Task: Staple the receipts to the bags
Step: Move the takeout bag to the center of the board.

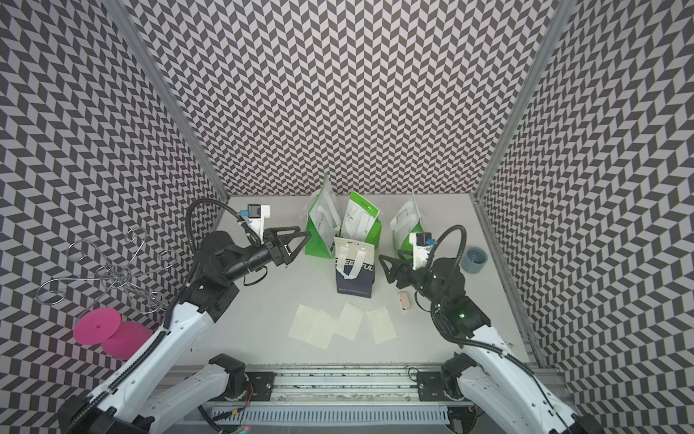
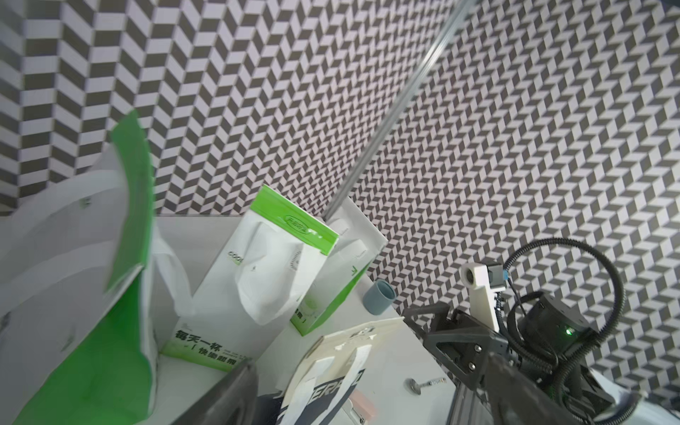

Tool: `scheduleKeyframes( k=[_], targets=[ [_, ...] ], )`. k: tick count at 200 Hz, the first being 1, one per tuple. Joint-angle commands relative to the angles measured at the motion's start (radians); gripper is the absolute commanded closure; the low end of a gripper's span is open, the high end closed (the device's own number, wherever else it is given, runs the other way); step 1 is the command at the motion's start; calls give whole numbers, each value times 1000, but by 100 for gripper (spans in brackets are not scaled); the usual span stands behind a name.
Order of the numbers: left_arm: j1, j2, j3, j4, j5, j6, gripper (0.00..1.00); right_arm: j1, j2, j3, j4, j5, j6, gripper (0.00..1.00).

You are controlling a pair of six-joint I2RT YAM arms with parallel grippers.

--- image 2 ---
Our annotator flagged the green white tea bag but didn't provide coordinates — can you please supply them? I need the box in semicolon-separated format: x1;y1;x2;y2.
290;198;388;336
1;112;193;424
161;186;338;372

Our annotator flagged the green white tea bag middle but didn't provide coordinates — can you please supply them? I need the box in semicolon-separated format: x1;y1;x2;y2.
161;186;338;372

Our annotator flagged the navy and cream tote bag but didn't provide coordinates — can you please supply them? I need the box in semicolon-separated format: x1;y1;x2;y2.
276;317;404;425

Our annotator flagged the blue-grey ceramic cup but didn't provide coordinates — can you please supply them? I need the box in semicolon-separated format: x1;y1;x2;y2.
362;279;397;315

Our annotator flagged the silver spoon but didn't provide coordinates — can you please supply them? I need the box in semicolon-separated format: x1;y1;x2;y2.
405;377;447;396

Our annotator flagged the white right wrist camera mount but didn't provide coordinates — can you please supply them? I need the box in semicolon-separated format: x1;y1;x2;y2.
461;262;506;333

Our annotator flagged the pink stapler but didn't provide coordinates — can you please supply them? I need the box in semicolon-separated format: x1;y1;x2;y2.
349;390;378;423

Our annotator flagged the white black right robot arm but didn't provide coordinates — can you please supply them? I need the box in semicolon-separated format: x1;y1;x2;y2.
403;237;679;424

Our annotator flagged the green white tea bag left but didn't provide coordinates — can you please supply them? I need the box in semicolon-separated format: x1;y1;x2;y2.
1;112;193;424

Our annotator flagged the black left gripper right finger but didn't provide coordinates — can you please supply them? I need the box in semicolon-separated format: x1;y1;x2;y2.
484;353;579;425

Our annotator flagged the green white tea bag right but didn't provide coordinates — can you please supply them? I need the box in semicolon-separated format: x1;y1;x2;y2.
290;198;388;336

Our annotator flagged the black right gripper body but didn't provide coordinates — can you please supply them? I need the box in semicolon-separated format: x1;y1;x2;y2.
402;301;511;425

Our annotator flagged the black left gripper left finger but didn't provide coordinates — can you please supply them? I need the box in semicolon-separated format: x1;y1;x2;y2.
173;361;259;425

